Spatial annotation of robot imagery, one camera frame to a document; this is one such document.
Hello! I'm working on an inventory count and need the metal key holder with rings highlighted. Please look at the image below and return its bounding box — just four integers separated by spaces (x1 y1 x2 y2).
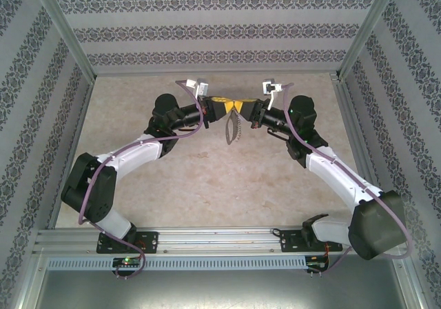
223 110 244 145

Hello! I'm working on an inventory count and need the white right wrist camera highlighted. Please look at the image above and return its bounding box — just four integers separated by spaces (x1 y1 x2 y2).
261 79 287 110

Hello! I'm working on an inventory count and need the small green circuit board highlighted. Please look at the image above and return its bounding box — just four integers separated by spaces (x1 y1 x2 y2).
306 255 328 272
113 257 142 268

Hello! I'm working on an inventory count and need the aluminium frame corner post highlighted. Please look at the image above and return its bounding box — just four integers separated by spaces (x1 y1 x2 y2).
28 0 96 79
338 0 403 79

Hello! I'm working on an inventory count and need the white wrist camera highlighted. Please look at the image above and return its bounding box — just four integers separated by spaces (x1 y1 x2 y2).
185 79 209 100
261 79 287 110

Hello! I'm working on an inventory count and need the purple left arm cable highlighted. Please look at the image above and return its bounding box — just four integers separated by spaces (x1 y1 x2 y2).
78 79 204 279

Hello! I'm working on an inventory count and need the grey slotted cable duct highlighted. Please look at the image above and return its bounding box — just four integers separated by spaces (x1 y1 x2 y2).
46 255 307 272

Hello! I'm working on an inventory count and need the aluminium table side rail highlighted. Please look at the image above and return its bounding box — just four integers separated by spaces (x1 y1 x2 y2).
330 73 392 227

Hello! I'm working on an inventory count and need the grey metal sheet panel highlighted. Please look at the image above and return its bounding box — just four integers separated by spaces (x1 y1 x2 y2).
34 270 420 309

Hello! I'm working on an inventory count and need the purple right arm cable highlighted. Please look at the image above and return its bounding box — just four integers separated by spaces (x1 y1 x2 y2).
280 83 414 275

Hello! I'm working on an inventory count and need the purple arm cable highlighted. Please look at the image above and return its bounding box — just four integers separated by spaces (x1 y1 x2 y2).
78 79 204 279
280 83 414 275

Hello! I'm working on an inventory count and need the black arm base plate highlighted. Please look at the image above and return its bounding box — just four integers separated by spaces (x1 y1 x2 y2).
96 231 160 255
279 229 344 254

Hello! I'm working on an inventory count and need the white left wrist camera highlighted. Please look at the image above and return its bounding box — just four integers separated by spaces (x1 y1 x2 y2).
185 79 209 100

